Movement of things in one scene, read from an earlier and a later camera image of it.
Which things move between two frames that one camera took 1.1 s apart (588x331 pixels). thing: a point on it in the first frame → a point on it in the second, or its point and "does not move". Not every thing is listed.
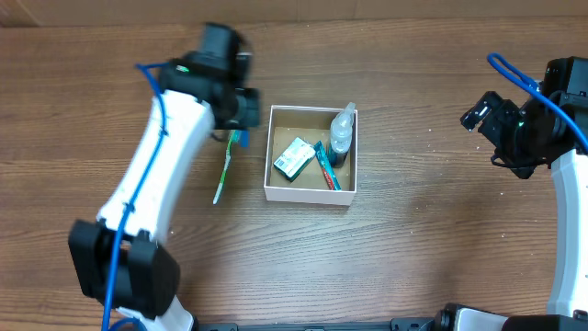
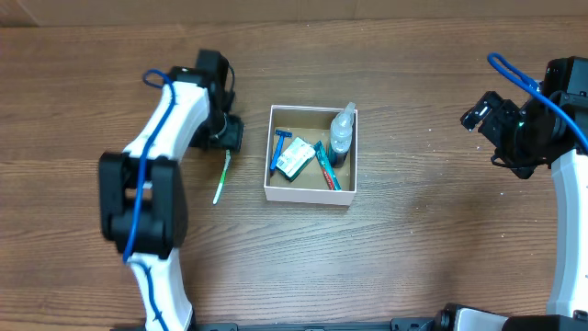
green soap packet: (294, 158) does not move
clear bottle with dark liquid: (341, 136) does not move
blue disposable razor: (244, 139) → (279, 147)
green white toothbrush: (233, 139) does not move
